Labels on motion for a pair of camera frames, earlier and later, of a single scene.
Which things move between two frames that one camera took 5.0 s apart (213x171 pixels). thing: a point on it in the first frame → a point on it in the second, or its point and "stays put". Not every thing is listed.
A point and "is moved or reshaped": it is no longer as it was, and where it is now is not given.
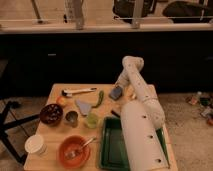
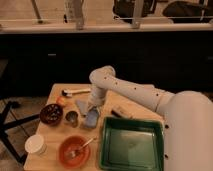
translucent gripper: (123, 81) → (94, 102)
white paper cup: (35, 144) stays put
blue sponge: (116, 92) is moved or reshaped
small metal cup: (71, 118) stays put
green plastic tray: (113, 153) stays put
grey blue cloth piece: (84, 107) stays put
